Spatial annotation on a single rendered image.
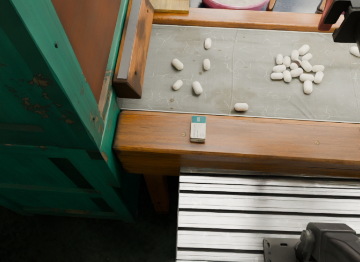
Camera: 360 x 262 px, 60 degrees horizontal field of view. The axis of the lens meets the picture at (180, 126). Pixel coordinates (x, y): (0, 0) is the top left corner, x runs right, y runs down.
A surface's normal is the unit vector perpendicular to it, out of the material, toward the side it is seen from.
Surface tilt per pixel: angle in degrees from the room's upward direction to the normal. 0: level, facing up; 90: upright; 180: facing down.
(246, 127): 0
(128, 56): 0
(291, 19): 0
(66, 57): 90
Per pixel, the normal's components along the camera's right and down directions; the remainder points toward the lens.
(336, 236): 0.04, -1.00
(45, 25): 1.00, 0.06
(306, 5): 0.00, -0.46
